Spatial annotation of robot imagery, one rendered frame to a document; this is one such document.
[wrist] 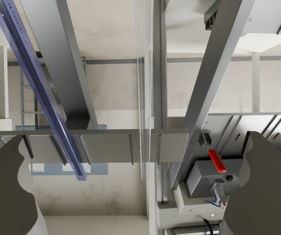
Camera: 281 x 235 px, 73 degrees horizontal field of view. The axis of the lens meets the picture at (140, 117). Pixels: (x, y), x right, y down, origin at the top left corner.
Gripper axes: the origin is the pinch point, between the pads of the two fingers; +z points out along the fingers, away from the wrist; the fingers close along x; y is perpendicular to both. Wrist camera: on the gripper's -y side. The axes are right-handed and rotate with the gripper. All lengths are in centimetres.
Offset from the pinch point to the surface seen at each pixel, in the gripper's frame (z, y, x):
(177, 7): 65, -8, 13
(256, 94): 98, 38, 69
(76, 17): 204, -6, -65
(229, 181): 25.7, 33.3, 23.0
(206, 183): 26.4, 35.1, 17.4
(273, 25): 22.6, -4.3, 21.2
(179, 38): 88, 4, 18
